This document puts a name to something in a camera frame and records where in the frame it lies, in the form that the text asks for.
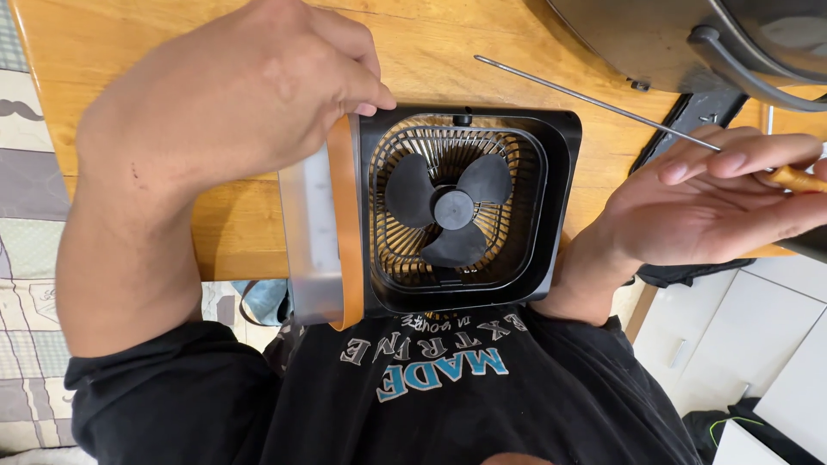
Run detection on person's right hand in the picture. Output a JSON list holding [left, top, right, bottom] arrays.
[[600, 125, 827, 267]]

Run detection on person's left hand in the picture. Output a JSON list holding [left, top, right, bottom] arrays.
[[76, 0, 397, 195]]

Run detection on long orange-handled screwdriver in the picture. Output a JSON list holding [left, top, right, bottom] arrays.
[[474, 55, 827, 195]]

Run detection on black and orange desk fan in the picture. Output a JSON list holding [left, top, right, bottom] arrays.
[[278, 106, 583, 332]]

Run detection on black plastic fan grille panel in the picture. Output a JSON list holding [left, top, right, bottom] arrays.
[[629, 90, 750, 177]]

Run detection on white drawer cabinet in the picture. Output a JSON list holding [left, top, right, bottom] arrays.
[[632, 255, 827, 465]]

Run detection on large grey metal appliance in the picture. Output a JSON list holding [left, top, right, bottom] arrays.
[[546, 0, 827, 115]]

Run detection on light blue bag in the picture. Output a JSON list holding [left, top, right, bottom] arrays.
[[231, 279, 289, 328]]

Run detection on black bag with green trim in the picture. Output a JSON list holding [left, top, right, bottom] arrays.
[[681, 397, 827, 465]]

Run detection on patchwork patterned floor mat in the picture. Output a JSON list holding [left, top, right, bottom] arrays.
[[0, 0, 288, 465]]

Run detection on person's black printed t-shirt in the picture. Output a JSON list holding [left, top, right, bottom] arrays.
[[65, 304, 706, 465]]

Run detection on grey appliance cable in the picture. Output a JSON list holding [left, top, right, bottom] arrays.
[[687, 26, 827, 114]]

